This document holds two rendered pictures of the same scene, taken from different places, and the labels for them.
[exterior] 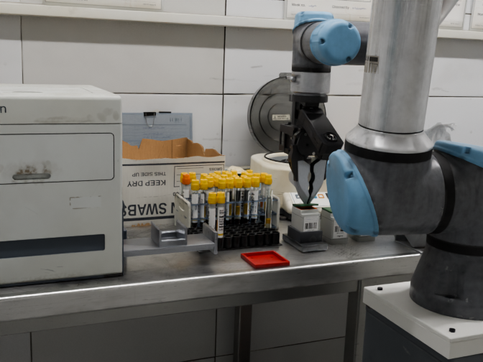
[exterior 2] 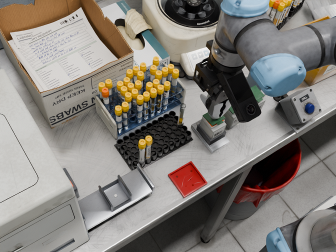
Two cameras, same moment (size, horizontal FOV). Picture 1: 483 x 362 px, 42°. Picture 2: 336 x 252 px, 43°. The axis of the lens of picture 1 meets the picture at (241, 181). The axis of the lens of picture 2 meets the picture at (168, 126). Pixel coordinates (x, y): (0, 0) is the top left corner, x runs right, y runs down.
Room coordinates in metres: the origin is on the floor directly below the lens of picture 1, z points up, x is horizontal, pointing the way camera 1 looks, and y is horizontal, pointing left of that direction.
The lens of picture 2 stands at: (0.72, 0.14, 1.79)
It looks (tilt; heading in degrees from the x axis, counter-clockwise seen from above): 59 degrees down; 342
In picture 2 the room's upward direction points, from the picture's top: 8 degrees clockwise
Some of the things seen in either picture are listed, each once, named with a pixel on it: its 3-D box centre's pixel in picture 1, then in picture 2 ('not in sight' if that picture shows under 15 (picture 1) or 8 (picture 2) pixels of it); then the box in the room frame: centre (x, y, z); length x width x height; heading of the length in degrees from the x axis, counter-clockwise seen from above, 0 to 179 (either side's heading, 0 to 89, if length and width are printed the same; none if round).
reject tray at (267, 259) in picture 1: (264, 259); (187, 179); (1.10, -0.05, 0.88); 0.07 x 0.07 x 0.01; 23
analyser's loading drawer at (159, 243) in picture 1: (156, 239); (106, 200); (1.06, 0.15, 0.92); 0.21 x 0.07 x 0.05; 113
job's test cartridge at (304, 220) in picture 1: (305, 223); (212, 126); (1.21, -0.13, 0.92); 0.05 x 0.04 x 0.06; 23
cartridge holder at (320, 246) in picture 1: (304, 236); (210, 132); (1.21, -0.13, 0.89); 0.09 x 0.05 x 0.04; 23
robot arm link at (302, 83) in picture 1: (308, 84); (230, 47); (1.22, -0.12, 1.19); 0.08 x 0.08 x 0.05
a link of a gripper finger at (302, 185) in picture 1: (296, 179); (208, 104); (1.22, -0.11, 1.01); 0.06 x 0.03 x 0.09; 23
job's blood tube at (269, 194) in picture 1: (268, 213); (181, 117); (1.24, -0.06, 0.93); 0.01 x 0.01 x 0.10
